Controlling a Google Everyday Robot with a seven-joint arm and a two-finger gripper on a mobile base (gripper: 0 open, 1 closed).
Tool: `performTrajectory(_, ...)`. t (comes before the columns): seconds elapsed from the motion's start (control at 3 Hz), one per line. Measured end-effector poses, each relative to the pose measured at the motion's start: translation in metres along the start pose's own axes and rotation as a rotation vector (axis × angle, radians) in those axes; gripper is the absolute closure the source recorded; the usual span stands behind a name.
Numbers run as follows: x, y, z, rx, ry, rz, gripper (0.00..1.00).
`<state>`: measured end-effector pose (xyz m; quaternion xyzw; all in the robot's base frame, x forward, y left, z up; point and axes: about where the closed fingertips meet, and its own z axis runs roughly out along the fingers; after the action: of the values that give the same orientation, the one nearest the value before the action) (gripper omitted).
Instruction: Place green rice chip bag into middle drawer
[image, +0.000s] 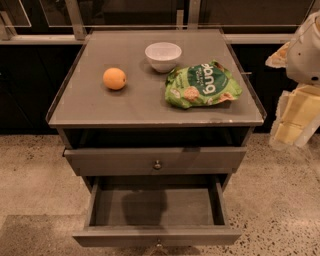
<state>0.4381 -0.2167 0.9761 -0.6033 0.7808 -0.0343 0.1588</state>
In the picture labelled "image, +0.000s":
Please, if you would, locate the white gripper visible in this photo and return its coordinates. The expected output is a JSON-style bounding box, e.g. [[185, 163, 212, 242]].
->
[[265, 42, 320, 148]]

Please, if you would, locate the green rice chip bag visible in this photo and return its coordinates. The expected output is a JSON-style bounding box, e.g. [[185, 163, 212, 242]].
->
[[165, 60, 242, 109]]

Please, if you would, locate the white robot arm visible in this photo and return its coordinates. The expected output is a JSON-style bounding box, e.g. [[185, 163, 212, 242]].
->
[[265, 11, 320, 150]]

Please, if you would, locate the grey top drawer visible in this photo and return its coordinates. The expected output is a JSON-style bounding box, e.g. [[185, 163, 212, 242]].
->
[[64, 147, 247, 176]]

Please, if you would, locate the grey drawer cabinet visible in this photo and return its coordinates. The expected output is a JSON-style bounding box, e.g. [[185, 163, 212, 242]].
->
[[45, 28, 268, 188]]

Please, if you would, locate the grey open middle drawer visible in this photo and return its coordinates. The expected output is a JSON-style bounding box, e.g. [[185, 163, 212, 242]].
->
[[73, 175, 241, 247]]

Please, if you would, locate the white ceramic bowl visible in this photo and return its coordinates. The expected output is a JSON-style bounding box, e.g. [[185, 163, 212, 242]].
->
[[145, 42, 182, 73]]

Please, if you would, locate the orange fruit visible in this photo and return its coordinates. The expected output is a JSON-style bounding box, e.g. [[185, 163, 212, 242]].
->
[[103, 68, 126, 90]]

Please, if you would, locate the metal window frame rail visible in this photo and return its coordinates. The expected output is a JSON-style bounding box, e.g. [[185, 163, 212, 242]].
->
[[0, 0, 320, 46]]

